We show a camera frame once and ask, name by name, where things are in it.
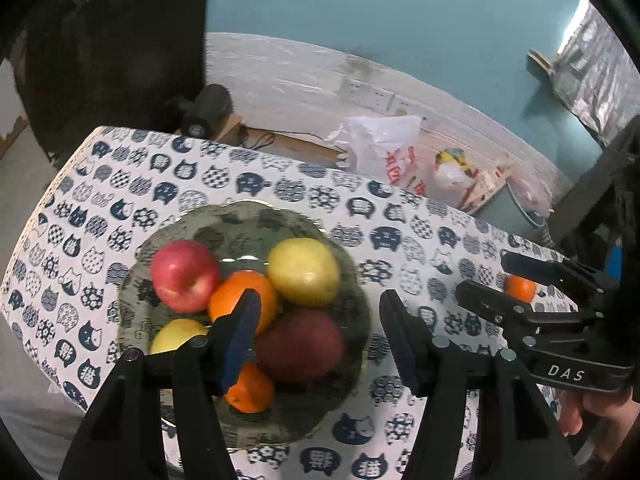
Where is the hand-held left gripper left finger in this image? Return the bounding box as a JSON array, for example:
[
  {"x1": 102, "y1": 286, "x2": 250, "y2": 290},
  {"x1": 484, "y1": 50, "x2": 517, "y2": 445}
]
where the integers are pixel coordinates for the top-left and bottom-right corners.
[{"x1": 59, "y1": 289, "x2": 263, "y2": 480}]

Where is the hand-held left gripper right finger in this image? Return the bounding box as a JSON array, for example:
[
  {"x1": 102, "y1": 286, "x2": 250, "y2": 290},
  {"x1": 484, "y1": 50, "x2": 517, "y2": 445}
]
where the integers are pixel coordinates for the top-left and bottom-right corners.
[{"x1": 378, "y1": 289, "x2": 583, "y2": 480}]

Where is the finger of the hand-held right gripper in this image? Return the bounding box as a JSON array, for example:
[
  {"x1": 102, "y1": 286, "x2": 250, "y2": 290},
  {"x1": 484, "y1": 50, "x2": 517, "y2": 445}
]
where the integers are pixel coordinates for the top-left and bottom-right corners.
[
  {"x1": 501, "y1": 251, "x2": 614, "y2": 307},
  {"x1": 456, "y1": 280, "x2": 582, "y2": 337}
]

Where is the orange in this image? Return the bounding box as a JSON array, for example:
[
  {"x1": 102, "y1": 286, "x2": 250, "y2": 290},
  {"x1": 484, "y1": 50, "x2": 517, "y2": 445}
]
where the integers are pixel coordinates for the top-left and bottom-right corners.
[
  {"x1": 504, "y1": 275, "x2": 538, "y2": 304},
  {"x1": 225, "y1": 362, "x2": 276, "y2": 415},
  {"x1": 207, "y1": 270, "x2": 279, "y2": 337}
]

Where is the large dark red apple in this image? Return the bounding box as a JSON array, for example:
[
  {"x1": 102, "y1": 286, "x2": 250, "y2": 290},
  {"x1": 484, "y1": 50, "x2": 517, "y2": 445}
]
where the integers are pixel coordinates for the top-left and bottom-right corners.
[{"x1": 255, "y1": 307, "x2": 347, "y2": 384}]

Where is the yellow apple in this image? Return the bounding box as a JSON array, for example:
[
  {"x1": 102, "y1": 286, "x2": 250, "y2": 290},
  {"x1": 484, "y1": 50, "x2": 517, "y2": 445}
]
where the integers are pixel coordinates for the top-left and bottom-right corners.
[{"x1": 149, "y1": 317, "x2": 211, "y2": 356}]

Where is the light red apple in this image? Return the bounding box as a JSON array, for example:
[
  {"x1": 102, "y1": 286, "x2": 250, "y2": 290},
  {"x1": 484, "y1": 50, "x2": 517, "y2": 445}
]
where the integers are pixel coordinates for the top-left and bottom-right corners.
[{"x1": 151, "y1": 240, "x2": 222, "y2": 314}]

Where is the yellow-green apple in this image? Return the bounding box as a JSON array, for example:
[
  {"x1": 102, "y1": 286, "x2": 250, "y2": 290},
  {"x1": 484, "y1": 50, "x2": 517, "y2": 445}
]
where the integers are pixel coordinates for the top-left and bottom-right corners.
[{"x1": 266, "y1": 237, "x2": 342, "y2": 309}]

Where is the green glass plate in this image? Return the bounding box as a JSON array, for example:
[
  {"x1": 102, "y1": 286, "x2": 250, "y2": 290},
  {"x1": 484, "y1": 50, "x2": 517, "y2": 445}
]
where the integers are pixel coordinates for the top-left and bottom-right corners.
[{"x1": 117, "y1": 200, "x2": 374, "y2": 449}]

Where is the person's right hand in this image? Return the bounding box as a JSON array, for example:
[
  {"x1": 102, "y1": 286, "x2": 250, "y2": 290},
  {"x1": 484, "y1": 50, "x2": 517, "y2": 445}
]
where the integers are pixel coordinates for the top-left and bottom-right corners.
[{"x1": 558, "y1": 389, "x2": 640, "y2": 462}]

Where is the grey round bin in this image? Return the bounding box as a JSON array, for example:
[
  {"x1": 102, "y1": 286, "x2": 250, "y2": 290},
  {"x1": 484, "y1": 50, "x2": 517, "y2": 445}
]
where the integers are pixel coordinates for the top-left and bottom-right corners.
[{"x1": 475, "y1": 176, "x2": 553, "y2": 241}]

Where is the black metal stand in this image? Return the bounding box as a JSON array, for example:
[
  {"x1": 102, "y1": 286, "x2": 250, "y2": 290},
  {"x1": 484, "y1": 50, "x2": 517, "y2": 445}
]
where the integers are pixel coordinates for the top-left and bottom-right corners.
[{"x1": 547, "y1": 116, "x2": 640, "y2": 251}]

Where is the colourful plastic bag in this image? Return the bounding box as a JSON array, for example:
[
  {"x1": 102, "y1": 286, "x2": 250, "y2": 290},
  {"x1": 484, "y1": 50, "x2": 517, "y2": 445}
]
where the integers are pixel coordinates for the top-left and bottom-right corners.
[{"x1": 431, "y1": 147, "x2": 476, "y2": 200}]

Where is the white plastic bag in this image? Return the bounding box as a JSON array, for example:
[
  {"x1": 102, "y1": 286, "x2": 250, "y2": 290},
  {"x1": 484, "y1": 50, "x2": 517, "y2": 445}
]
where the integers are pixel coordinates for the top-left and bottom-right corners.
[{"x1": 326, "y1": 115, "x2": 422, "y2": 186}]

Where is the cat print tablecloth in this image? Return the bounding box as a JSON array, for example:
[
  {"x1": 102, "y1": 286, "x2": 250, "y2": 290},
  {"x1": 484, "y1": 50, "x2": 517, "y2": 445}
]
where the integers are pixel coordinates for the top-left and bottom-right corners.
[{"x1": 0, "y1": 125, "x2": 583, "y2": 480}]

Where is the small cardboard box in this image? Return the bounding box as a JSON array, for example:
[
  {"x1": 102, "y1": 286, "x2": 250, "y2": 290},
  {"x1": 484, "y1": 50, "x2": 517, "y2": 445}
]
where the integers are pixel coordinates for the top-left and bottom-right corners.
[{"x1": 215, "y1": 114, "x2": 247, "y2": 147}]

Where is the silver patterned curtain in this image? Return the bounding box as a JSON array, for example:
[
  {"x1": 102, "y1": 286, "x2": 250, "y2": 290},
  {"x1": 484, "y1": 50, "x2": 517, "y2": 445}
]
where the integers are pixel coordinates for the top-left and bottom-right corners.
[{"x1": 552, "y1": 0, "x2": 638, "y2": 142}]

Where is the black cylinder speaker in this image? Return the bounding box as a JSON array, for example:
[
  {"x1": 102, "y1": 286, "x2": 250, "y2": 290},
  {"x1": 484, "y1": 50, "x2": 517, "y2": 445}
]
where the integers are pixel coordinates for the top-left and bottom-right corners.
[{"x1": 181, "y1": 84, "x2": 234, "y2": 137}]

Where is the black cloth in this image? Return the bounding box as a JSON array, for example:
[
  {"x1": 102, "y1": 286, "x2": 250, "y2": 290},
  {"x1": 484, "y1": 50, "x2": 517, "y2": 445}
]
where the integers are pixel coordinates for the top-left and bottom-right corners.
[{"x1": 0, "y1": 0, "x2": 211, "y2": 161}]

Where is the black cable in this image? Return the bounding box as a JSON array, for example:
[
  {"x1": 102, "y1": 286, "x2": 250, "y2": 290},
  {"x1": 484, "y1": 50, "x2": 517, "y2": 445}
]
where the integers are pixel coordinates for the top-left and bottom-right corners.
[{"x1": 244, "y1": 127, "x2": 351, "y2": 153}]

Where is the wooden wall shelf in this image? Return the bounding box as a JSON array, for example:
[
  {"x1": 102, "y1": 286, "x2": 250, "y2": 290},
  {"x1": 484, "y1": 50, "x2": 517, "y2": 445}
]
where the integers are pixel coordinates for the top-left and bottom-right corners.
[{"x1": 529, "y1": 49, "x2": 558, "y2": 77}]

